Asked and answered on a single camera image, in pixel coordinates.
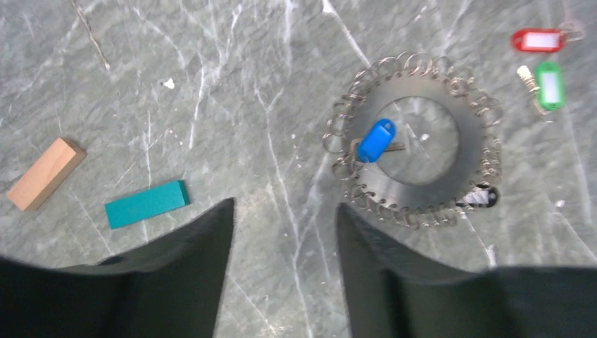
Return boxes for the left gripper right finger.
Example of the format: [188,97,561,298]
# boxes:
[335,204,596,337]

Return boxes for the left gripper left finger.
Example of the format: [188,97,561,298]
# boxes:
[1,198,235,337]

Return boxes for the blue key tag with key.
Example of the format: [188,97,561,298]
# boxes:
[351,118,406,163]

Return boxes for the teal block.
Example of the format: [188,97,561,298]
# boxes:
[105,180,190,229]

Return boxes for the tan wooden block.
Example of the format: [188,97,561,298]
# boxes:
[7,137,87,211]

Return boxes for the green key tag with key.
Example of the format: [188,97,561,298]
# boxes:
[516,61,566,116]

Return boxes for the red key tag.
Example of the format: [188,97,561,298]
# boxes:
[510,20,586,53]

